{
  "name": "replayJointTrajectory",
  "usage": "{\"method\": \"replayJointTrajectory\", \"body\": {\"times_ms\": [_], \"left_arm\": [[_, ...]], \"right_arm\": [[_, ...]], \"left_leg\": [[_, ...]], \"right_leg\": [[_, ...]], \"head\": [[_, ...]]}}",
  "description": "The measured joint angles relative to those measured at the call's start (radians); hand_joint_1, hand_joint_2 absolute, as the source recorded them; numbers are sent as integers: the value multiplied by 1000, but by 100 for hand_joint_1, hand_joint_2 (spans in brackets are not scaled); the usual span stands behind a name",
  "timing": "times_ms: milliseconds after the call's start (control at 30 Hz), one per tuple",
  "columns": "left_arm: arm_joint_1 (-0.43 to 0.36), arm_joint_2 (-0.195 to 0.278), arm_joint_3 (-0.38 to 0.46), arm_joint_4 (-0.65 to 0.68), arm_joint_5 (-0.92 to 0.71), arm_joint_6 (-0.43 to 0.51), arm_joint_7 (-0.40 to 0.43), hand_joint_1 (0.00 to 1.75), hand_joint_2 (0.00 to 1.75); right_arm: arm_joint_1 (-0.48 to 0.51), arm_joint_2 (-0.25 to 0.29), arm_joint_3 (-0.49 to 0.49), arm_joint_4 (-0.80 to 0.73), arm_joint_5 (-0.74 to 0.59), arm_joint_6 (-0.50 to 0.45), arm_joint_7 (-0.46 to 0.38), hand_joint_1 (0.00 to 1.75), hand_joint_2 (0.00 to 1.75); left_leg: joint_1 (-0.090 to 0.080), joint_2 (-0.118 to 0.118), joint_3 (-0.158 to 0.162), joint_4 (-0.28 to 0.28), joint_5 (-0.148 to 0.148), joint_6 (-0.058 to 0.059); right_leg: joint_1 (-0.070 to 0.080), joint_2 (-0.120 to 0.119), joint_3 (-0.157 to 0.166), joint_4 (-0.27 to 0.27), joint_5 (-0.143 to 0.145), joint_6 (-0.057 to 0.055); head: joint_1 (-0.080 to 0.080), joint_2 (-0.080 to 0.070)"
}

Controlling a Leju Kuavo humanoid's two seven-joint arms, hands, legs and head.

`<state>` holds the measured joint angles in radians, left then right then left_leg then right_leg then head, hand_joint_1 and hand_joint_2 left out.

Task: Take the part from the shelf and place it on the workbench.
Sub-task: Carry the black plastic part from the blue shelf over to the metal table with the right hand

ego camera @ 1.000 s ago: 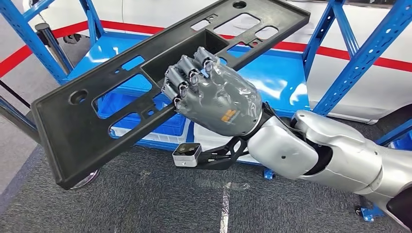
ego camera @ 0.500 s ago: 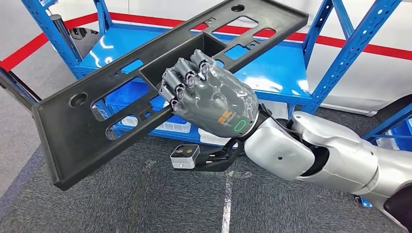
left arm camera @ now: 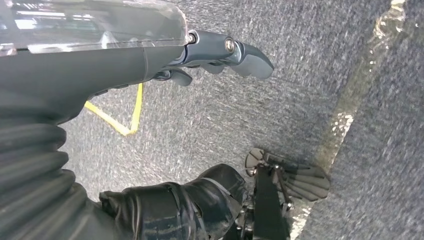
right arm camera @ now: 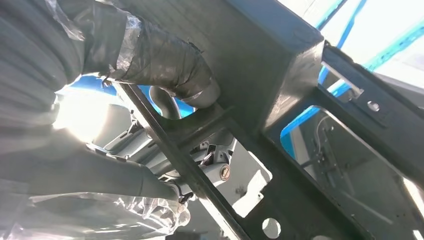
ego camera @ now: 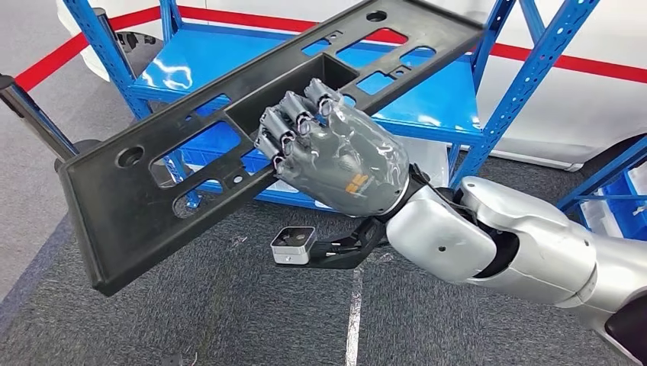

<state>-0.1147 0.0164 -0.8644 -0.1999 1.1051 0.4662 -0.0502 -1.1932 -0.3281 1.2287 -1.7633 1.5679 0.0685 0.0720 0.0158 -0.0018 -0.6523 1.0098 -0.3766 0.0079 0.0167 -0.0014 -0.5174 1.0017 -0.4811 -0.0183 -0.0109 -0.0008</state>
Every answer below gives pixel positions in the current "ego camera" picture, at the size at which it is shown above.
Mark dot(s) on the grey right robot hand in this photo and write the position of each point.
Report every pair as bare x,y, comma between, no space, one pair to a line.
349,161

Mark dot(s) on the black plastic panel part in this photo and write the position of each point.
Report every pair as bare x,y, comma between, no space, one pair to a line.
111,227

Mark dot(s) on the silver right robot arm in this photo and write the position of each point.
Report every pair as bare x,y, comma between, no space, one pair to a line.
546,247

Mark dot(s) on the blue metal shelf rack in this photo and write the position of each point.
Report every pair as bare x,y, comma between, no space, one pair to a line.
429,101
601,174

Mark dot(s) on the translucent plastic bin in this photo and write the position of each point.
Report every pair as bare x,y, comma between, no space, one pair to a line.
429,161

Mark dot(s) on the blue plastic bin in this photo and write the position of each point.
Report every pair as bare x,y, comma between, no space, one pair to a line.
627,212
217,141

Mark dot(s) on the silver floor tape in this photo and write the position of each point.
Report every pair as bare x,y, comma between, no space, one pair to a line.
353,323

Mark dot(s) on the white car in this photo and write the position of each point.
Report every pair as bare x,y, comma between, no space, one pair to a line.
556,116

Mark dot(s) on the white plastic bin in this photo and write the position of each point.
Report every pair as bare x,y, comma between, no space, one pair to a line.
601,225
639,177

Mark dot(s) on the thin black stanchion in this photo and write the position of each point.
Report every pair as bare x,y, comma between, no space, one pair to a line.
86,146

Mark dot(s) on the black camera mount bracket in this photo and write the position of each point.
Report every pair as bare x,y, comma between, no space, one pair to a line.
349,257

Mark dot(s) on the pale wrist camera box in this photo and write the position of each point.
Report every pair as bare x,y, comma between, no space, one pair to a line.
293,245

